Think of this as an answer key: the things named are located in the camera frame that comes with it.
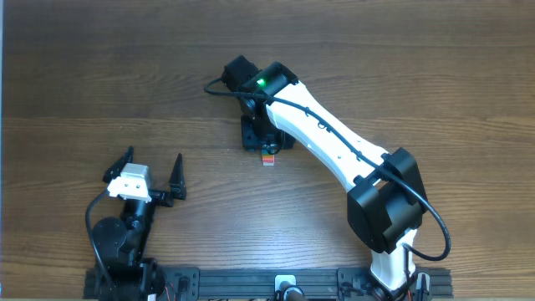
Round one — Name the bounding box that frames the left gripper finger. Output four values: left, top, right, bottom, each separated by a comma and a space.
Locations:
167, 151, 188, 202
102, 145, 135, 185

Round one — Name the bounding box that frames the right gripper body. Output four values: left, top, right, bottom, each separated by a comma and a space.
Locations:
240, 115, 296, 153

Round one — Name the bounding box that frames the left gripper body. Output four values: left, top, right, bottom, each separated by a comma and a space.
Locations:
148, 187, 188, 208

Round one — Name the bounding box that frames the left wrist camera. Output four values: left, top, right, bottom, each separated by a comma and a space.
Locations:
106, 162, 153, 204

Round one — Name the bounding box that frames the mounting rail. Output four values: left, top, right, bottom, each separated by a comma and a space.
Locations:
83, 266, 455, 301

